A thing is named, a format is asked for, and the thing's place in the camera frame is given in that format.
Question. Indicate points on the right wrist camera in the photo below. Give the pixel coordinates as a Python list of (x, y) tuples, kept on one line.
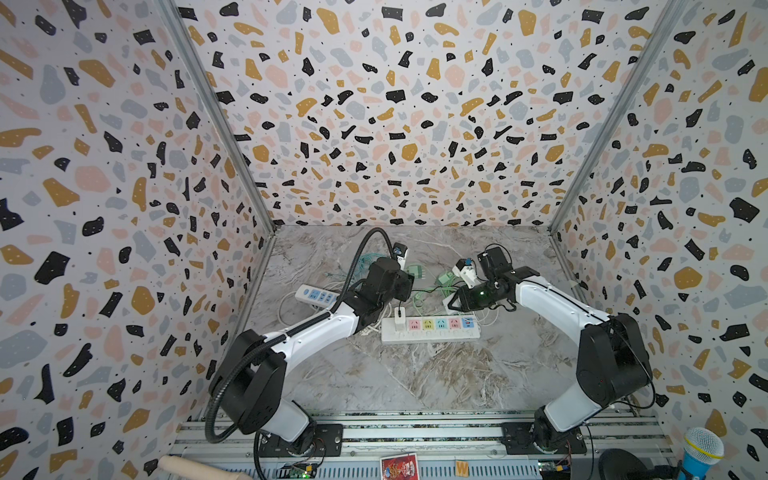
[(474, 272)]

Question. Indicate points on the white rectangular charger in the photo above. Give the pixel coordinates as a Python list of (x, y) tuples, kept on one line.
[(449, 309)]

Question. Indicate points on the small white blue power strip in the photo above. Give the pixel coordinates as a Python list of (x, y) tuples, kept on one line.
[(315, 296)]

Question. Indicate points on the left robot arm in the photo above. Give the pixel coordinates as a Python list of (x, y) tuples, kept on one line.
[(246, 392)]

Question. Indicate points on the large colourful power strip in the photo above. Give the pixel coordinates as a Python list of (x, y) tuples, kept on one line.
[(432, 329)]

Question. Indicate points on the red snack packet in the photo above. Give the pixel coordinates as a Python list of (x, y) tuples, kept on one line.
[(400, 467)]

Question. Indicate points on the beige roll handle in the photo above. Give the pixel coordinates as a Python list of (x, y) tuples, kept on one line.
[(188, 469)]

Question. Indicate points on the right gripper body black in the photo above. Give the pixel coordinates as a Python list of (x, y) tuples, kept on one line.
[(478, 297)]

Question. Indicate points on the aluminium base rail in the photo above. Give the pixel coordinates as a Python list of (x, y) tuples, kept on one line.
[(494, 443)]

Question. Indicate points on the black round object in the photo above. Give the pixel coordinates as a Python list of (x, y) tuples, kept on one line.
[(618, 464)]

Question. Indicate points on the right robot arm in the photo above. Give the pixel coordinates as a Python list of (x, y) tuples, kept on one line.
[(612, 362)]

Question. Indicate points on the white square charger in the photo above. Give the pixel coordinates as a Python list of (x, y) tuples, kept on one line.
[(400, 319)]

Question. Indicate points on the small yellow tag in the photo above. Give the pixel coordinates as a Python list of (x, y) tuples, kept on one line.
[(461, 469)]

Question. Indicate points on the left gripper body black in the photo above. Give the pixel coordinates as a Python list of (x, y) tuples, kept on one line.
[(402, 290)]

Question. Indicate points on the blue toy microphone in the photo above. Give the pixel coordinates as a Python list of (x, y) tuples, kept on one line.
[(702, 450)]

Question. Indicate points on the light green charger plug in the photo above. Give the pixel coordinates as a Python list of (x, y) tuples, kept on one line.
[(415, 270)]

